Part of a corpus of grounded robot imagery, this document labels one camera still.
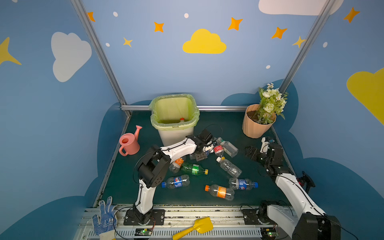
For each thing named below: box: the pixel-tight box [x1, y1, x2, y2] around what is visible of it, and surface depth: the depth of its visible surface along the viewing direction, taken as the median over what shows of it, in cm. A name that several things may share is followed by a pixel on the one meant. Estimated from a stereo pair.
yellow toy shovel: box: [172, 217, 214, 240], surface depth 73 cm
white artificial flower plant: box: [255, 82, 289, 125], surface depth 93 cm
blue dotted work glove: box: [91, 196, 117, 240], surface depth 73 cm
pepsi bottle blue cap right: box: [228, 178, 259, 191], surface depth 84 cm
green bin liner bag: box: [149, 94, 200, 131], surface depth 92 cm
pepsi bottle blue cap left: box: [161, 174, 190, 190], surface depth 84 cm
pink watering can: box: [119, 125, 143, 157], surface depth 93 cm
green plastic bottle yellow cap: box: [180, 162, 209, 176], surface depth 88 cm
